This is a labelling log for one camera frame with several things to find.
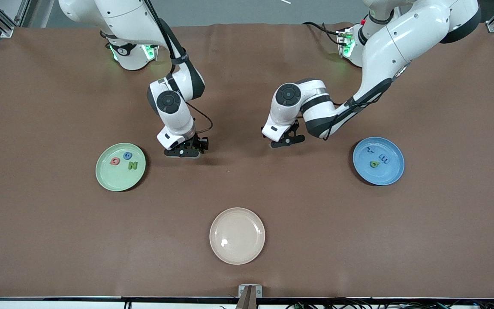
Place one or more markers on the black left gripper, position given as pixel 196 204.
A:
pixel 296 125

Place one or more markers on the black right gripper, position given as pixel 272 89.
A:
pixel 198 142

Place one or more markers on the green foam letter N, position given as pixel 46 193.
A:
pixel 132 165

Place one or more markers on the blue foam letter G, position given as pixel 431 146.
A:
pixel 125 156

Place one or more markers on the blue foam letter x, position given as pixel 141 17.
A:
pixel 371 150

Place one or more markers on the green foam lowercase letter b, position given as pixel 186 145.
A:
pixel 372 163

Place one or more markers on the red foam letter Q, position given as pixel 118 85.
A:
pixel 111 161

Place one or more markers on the blue foam letter m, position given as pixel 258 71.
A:
pixel 383 159

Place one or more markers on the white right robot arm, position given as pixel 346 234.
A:
pixel 114 17

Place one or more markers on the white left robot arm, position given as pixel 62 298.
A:
pixel 401 43

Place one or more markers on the brown table mat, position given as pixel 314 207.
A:
pixel 247 193

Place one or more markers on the light green plate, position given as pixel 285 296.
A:
pixel 120 178

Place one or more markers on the beige plate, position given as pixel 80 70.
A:
pixel 237 236

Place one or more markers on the metal base connector box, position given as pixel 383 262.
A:
pixel 152 51
pixel 342 40

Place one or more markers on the blue plate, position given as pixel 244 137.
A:
pixel 386 176

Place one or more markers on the metal bracket with post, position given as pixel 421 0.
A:
pixel 255 292

